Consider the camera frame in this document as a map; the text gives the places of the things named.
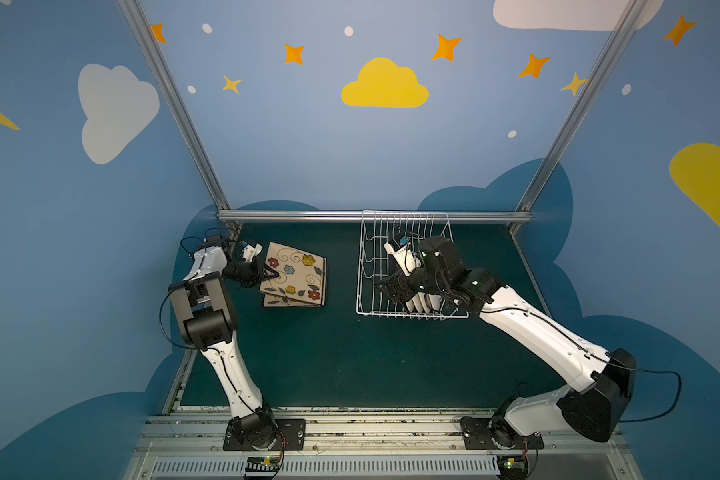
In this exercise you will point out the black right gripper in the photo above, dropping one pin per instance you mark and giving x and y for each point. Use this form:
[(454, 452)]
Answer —
[(405, 285)]

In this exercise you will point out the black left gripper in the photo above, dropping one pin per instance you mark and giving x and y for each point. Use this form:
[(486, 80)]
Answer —
[(258, 269)]

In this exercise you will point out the floral square plate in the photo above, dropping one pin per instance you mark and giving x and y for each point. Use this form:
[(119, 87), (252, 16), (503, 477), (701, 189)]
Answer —
[(303, 275), (276, 301)]

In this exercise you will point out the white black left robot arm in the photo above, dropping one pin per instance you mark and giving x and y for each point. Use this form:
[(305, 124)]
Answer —
[(208, 322)]

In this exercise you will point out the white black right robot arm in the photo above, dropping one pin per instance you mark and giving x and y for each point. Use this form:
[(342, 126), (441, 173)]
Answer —
[(598, 385)]

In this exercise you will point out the left small circuit board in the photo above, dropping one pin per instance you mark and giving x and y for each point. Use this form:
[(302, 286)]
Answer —
[(261, 468)]

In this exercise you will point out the small circuit board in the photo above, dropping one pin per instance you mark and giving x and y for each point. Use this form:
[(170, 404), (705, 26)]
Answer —
[(512, 468), (261, 468)]

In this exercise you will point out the right small circuit board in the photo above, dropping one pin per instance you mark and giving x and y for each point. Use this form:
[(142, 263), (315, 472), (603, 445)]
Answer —
[(512, 468)]

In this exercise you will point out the white wire dish rack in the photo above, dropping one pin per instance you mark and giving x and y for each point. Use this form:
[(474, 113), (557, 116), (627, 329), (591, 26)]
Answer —
[(374, 263)]

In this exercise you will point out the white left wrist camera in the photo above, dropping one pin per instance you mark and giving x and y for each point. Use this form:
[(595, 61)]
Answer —
[(250, 251)]

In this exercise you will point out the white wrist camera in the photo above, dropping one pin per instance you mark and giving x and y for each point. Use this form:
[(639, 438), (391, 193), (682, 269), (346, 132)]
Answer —
[(399, 246), (250, 251)]

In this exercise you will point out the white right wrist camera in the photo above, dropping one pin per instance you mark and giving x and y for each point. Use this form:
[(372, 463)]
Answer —
[(399, 246)]

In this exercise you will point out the aluminium back frame rail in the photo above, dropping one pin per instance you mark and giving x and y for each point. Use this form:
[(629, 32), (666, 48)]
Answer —
[(274, 216)]

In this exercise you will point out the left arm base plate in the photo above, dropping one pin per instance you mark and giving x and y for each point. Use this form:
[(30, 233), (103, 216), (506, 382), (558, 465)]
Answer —
[(288, 433)]

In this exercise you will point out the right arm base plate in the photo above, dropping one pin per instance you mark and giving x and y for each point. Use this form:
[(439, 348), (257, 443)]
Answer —
[(483, 434)]

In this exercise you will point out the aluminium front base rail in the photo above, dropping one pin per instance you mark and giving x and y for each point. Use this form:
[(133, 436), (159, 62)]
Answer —
[(366, 443)]

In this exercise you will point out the aluminium left corner post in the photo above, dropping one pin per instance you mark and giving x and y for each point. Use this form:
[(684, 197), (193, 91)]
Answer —
[(137, 20)]

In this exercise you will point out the aluminium corner post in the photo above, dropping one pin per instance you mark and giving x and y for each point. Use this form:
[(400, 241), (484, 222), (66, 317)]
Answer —
[(614, 47), (137, 20)]

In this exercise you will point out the aluminium right corner post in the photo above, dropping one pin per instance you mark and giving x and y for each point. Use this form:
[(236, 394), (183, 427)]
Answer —
[(614, 47)]

